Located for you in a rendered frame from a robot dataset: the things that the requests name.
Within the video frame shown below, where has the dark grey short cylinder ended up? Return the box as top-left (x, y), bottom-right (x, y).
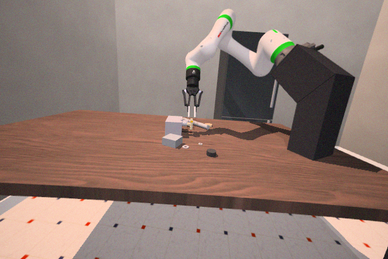
top-left (206, 149), bottom-right (216, 157)

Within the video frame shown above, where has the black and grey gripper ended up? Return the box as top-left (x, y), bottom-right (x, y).
top-left (182, 77), bottom-right (203, 118)

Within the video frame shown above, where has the long pale grey bar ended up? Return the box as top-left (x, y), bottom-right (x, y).
top-left (182, 118), bottom-right (210, 130)

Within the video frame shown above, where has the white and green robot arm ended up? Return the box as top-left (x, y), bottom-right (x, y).
top-left (186, 9), bottom-right (295, 80)

